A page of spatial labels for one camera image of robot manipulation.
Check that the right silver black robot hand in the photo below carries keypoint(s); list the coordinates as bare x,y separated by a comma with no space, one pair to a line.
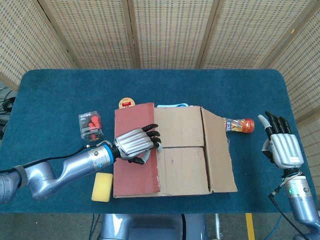
287,152

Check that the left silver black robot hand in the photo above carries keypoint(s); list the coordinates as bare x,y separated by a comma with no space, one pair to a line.
135,142

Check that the brown cardboard box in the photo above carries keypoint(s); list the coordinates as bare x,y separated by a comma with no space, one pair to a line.
180,162

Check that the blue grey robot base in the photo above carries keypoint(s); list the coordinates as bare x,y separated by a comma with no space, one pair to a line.
150,227

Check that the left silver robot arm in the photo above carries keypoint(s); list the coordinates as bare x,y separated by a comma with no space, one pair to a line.
75,162

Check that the clear box with red capsules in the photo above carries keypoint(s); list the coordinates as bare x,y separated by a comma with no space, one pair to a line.
91,126

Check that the round yellow tin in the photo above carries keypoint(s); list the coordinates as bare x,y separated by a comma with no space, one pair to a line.
127,103

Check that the orange drink bottle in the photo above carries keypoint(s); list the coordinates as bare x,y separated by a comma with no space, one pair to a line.
242,125

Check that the blue white packet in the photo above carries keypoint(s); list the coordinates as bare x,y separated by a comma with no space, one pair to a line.
172,105

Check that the yellow sponge block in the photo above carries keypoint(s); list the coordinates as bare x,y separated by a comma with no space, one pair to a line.
102,187

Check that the blue carpet table cover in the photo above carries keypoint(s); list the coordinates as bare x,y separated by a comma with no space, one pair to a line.
62,87

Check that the metal table leg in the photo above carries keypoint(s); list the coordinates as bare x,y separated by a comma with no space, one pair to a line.
218,225

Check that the wooden rattan folding screen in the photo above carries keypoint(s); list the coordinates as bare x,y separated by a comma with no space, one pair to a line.
170,32

